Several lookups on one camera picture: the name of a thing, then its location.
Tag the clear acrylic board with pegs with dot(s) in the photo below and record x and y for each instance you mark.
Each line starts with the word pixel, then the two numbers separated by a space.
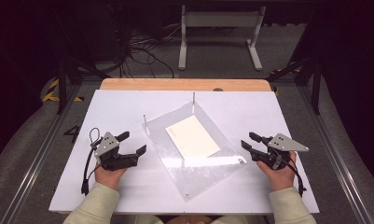
pixel 203 174

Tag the black stand legs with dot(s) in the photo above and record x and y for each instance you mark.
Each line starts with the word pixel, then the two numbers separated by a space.
pixel 62 84
pixel 315 84

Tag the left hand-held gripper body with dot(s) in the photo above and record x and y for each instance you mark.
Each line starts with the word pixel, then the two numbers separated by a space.
pixel 108 146

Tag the yellow black floor tape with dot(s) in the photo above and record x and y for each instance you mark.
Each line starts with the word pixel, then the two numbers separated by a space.
pixel 52 90
pixel 285 69

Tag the person's left hand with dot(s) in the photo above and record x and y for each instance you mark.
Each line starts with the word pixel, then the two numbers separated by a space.
pixel 109 176

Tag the cream paper envelope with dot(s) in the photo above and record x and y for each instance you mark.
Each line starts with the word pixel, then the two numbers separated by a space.
pixel 192 137

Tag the white metal stand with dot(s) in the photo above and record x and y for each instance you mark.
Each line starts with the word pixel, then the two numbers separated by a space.
pixel 220 20

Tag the person's right hand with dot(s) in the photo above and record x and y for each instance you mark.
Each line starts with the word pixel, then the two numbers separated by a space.
pixel 279 179

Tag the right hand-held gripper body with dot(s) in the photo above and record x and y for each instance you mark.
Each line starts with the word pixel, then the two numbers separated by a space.
pixel 284 143

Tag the aluminium rail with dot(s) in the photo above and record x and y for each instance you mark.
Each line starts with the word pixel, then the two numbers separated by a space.
pixel 41 155
pixel 334 155

